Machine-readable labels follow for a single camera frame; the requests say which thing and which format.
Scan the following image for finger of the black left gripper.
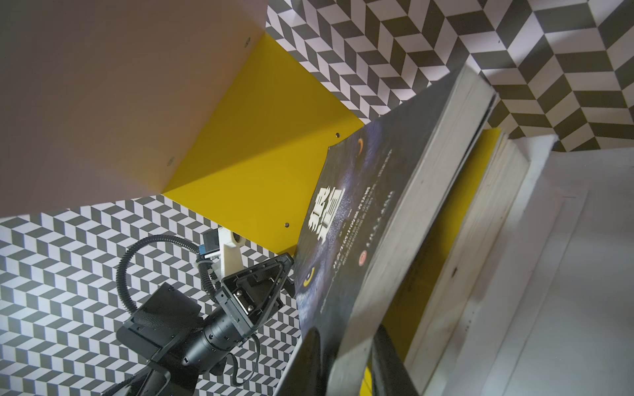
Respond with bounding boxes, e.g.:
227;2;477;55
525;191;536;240
222;253;295;317

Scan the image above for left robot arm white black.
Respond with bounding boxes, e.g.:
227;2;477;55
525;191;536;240
105;234;295;395

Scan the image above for yellow illustrated book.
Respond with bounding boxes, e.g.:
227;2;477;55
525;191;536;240
384;128;530;390

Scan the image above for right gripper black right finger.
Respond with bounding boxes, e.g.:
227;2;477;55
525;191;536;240
371;325;419;396

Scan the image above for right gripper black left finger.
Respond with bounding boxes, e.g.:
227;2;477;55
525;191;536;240
289;327;326;395

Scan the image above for white book black bold text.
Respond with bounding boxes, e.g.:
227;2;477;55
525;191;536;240
424;135;562;395

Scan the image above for black book white character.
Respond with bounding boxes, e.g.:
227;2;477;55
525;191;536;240
276;66;497;395

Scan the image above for yellow pink blue bookshelf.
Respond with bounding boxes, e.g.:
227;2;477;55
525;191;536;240
1;1;362;252

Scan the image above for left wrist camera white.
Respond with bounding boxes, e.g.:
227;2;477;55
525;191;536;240
199;227;245;280

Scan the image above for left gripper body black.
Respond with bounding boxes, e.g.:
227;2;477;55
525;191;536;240
183;260;272;371

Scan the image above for white thin book small text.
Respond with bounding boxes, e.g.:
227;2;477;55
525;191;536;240
440;145;634;396

